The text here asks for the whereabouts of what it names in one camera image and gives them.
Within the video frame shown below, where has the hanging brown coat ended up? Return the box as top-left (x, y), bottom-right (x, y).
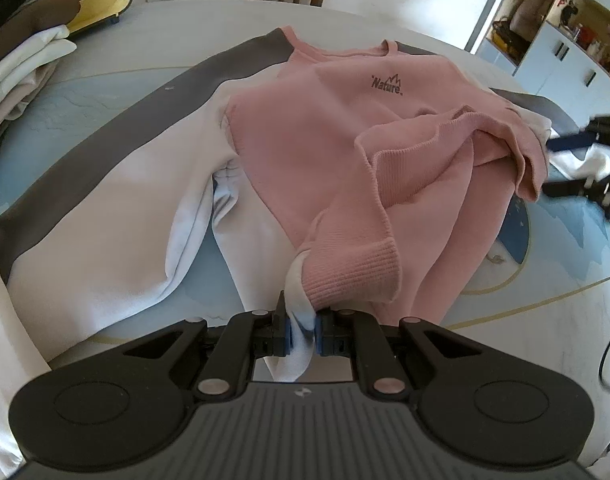
top-left (510, 0), bottom-right (574, 37)

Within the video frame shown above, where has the white folded garment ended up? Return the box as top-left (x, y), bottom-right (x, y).
top-left (0, 25), bottom-right (78, 107)

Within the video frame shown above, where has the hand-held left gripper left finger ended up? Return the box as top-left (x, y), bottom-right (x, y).
top-left (122, 292), bottom-right (292, 402)

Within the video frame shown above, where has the grey cabinet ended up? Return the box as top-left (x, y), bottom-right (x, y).
top-left (514, 22), bottom-right (610, 116)

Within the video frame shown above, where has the brown handbag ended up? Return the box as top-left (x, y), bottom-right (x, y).
top-left (491, 14), bottom-right (528, 64)

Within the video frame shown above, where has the brown cloth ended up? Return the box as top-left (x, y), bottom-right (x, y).
top-left (0, 0), bottom-right (84, 71)

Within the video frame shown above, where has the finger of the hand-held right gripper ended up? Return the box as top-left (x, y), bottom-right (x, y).
top-left (541, 167), bottom-right (610, 221)
top-left (546, 115), bottom-right (610, 155)

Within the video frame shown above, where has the blue printed table mat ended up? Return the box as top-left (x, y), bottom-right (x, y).
top-left (0, 57), bottom-right (610, 347)

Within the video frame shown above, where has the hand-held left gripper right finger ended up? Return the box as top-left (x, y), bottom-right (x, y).
top-left (315, 307), bottom-right (479, 402)

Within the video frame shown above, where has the beige folded garment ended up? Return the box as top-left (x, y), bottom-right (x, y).
top-left (0, 60), bottom-right (62, 162)

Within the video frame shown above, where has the pink sweatshirt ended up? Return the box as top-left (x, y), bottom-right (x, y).
top-left (0, 25), bottom-right (610, 384)

